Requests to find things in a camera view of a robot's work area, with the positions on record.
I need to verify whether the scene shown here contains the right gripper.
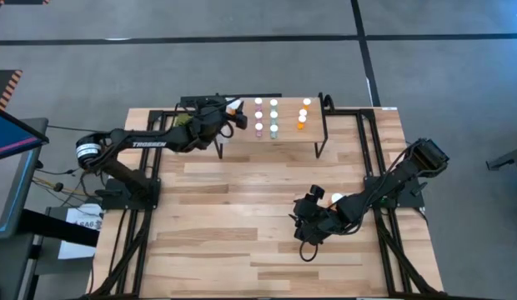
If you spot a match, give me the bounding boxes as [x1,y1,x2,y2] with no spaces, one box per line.
[288,184,345,247]

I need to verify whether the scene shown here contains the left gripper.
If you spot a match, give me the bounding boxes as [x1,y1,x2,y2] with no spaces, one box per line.
[190,96,249,147]

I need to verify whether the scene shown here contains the wooden shelf black legs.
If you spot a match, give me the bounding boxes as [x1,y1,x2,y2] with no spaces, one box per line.
[212,92,329,160]

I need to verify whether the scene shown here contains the green potted plant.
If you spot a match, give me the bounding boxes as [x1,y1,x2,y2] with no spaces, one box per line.
[173,112,193,128]

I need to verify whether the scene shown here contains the black power strip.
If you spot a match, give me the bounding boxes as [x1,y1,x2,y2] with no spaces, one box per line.
[179,94,220,108]

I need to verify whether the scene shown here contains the white printed paper sheet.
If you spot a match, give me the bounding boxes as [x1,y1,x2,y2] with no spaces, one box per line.
[57,202,104,261]

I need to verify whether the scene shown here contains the computer monitor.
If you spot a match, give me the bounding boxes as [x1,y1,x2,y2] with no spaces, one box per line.
[0,103,50,163]

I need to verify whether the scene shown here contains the grey monitor cart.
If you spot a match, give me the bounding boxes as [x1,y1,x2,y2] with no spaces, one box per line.
[0,117,50,300]

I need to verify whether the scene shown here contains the black mat hazard-striped edge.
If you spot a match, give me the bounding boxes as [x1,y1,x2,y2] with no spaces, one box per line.
[0,69,24,112]

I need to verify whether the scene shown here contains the black aluminium table frame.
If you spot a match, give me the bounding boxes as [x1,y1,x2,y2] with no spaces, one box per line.
[85,106,445,300]

